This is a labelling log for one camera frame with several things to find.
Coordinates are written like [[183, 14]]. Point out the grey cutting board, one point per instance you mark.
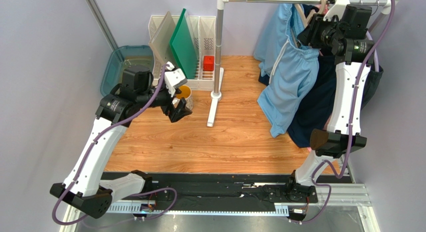
[[161, 29]]

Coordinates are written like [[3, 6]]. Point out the green cutting board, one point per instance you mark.
[[183, 48]]

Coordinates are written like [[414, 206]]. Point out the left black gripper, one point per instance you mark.
[[175, 114]]

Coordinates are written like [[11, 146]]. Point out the lavender plastic hanger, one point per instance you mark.
[[375, 55]]

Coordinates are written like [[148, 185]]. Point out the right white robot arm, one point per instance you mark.
[[327, 120]]

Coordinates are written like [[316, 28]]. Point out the black shorts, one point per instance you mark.
[[371, 85]]

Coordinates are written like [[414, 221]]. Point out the silver clothes rack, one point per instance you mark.
[[216, 94]]

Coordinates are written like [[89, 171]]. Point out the beige plastic hanger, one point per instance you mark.
[[312, 10]]

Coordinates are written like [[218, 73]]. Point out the white floral mug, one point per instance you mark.
[[185, 93]]

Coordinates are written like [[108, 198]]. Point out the teal plastic basket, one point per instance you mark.
[[122, 58]]

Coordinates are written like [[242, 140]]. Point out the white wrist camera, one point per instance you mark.
[[174, 78], [336, 11]]

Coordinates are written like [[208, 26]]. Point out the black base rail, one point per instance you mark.
[[212, 192]]

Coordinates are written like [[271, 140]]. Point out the grey metal wall pole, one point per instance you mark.
[[98, 15]]

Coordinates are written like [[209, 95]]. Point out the red cube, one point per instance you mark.
[[208, 63]]

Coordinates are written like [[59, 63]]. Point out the white dish rack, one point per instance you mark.
[[204, 39]]

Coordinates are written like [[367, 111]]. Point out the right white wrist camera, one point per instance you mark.
[[336, 11]]

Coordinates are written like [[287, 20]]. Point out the navy blue shorts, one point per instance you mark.
[[316, 107]]

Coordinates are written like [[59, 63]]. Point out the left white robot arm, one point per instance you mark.
[[84, 188]]

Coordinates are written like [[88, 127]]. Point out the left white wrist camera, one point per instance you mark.
[[174, 78]]

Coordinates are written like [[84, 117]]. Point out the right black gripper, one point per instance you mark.
[[308, 34]]

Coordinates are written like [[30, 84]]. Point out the light blue shorts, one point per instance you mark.
[[292, 68]]

